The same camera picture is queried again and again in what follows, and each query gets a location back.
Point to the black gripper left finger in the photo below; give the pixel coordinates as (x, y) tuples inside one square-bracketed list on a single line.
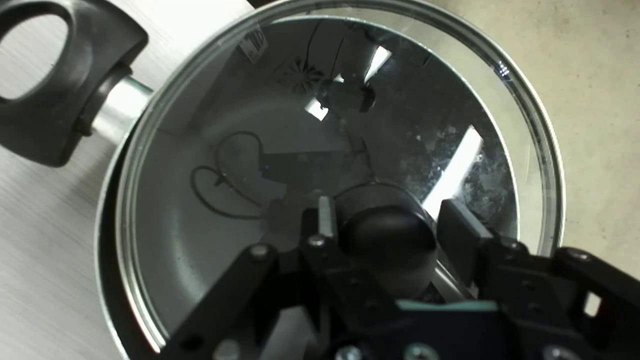
[(326, 267)]

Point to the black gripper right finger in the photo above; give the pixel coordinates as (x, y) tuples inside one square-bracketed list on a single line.
[(466, 241)]

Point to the glass lid with black knob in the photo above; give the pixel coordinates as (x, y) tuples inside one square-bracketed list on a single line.
[(267, 133)]

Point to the black cooking pot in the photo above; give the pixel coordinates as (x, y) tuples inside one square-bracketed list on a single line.
[(100, 67)]

